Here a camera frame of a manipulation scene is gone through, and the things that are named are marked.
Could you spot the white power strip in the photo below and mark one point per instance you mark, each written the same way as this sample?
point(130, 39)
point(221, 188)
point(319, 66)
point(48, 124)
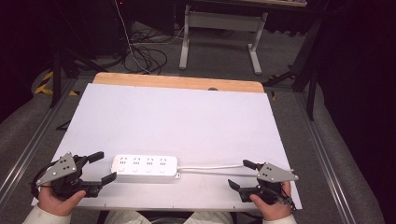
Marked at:
point(144, 169)

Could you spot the white board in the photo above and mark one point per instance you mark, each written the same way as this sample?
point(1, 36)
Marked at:
point(186, 124)

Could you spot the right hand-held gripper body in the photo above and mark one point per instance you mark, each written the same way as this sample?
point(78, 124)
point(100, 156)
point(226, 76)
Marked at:
point(274, 174)

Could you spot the black metal stand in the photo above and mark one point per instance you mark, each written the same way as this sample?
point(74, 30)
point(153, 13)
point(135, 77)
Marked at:
point(306, 62)
point(56, 77)

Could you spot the person's leg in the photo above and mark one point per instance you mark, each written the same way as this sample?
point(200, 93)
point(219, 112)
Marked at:
point(208, 218)
point(124, 218)

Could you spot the white metal desk frame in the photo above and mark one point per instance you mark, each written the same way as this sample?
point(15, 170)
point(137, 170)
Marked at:
point(218, 20)

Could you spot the person's right leg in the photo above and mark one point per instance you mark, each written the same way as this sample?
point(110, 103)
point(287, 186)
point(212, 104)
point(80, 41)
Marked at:
point(208, 218)

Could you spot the person's right hand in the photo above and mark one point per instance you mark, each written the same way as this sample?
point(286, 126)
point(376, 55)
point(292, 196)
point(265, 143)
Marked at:
point(274, 210)

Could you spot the person's left hand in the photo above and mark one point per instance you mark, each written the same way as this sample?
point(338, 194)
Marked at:
point(57, 203)

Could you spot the aluminium rail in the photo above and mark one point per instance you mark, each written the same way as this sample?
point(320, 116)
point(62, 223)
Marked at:
point(34, 137)
point(323, 155)

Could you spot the person's left leg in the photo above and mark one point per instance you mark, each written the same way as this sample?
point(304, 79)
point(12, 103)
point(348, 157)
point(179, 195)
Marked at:
point(124, 218)

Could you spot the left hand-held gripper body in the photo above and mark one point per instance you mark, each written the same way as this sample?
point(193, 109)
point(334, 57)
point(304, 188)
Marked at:
point(59, 169)

